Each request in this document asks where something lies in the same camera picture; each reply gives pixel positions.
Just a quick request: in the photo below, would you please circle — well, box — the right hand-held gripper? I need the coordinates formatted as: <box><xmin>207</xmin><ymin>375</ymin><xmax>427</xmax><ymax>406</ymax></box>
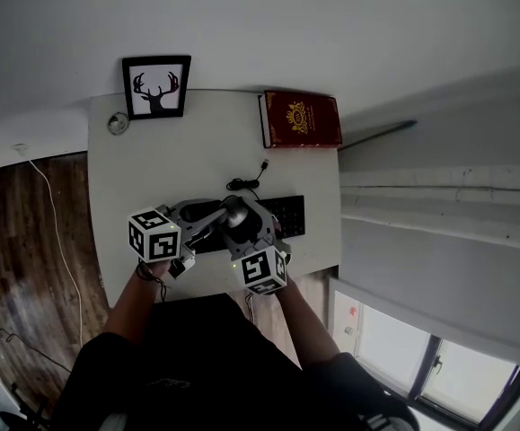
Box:
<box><xmin>217</xmin><ymin>198</ymin><xmax>293</xmax><ymax>297</ymax></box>

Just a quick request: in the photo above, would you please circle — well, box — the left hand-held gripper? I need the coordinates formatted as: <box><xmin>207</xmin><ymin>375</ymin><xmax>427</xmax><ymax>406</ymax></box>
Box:
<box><xmin>128</xmin><ymin>198</ymin><xmax>233</xmax><ymax>281</ymax></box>

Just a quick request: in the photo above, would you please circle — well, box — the grey computer mouse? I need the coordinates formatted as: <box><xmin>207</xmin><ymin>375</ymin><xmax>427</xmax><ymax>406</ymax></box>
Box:
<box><xmin>220</xmin><ymin>195</ymin><xmax>250</xmax><ymax>229</ymax></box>

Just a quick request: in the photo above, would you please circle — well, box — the black keyboard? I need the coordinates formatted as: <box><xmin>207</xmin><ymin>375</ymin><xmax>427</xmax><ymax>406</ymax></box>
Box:
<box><xmin>189</xmin><ymin>194</ymin><xmax>306</xmax><ymax>255</ymax></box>

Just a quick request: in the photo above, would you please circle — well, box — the person's left forearm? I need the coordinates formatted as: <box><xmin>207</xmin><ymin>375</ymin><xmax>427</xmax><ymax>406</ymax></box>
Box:
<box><xmin>101</xmin><ymin>260</ymin><xmax>173</xmax><ymax>345</ymax></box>

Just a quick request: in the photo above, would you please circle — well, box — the person's right forearm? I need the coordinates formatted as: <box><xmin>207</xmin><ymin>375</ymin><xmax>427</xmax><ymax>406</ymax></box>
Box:
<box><xmin>277</xmin><ymin>280</ymin><xmax>341</xmax><ymax>370</ymax></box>

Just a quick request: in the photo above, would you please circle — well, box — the white window sill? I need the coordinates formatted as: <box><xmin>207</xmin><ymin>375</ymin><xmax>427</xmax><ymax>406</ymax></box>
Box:
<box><xmin>329</xmin><ymin>280</ymin><xmax>364</xmax><ymax>354</ymax></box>

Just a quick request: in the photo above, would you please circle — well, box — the small round grey object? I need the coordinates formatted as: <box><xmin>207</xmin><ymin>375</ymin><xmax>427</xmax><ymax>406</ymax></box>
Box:
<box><xmin>106</xmin><ymin>111</ymin><xmax>130</xmax><ymax>135</ymax></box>

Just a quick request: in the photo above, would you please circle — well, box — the red hardcover book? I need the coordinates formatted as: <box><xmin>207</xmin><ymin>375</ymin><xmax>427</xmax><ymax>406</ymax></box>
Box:
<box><xmin>258</xmin><ymin>89</ymin><xmax>344</xmax><ymax>150</ymax></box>

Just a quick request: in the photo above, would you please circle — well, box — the black framed deer picture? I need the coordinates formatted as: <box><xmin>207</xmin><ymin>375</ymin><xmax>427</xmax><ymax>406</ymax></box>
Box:
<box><xmin>121</xmin><ymin>54</ymin><xmax>192</xmax><ymax>121</ymax></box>

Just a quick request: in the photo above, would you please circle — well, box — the person's black shirt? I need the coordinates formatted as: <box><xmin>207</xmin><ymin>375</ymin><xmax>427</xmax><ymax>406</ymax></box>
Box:
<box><xmin>52</xmin><ymin>292</ymin><xmax>418</xmax><ymax>431</ymax></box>

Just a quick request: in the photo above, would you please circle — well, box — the black pole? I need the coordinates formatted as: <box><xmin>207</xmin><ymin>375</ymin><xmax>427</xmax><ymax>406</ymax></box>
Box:
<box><xmin>338</xmin><ymin>119</ymin><xmax>418</xmax><ymax>152</ymax></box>

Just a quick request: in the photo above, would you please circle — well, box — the black framed window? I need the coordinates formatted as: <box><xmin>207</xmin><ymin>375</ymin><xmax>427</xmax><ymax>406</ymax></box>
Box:
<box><xmin>353</xmin><ymin>303</ymin><xmax>520</xmax><ymax>431</ymax></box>

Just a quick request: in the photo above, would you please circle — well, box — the white pipe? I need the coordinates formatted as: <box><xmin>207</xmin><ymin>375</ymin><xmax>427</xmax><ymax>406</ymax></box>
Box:
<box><xmin>339</xmin><ymin>165</ymin><xmax>520</xmax><ymax>193</ymax></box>
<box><xmin>339</xmin><ymin>185</ymin><xmax>520</xmax><ymax>226</ymax></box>
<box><xmin>339</xmin><ymin>204</ymin><xmax>520</xmax><ymax>254</ymax></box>

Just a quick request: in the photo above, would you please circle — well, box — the person's black striped shoe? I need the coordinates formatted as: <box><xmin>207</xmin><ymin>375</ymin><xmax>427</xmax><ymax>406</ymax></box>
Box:
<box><xmin>360</xmin><ymin>400</ymin><xmax>420</xmax><ymax>431</ymax></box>

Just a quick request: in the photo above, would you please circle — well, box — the black USB cable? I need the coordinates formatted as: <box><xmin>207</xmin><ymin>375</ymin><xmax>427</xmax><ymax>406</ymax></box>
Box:
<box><xmin>225</xmin><ymin>158</ymin><xmax>271</xmax><ymax>201</ymax></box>

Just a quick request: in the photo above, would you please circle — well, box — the white floor cable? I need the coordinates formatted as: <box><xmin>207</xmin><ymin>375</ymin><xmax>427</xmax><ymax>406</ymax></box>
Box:
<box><xmin>14</xmin><ymin>144</ymin><xmax>84</xmax><ymax>347</ymax></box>

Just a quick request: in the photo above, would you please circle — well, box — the black floor cable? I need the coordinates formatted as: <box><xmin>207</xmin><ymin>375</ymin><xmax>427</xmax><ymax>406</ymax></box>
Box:
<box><xmin>0</xmin><ymin>328</ymin><xmax>72</xmax><ymax>372</ymax></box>

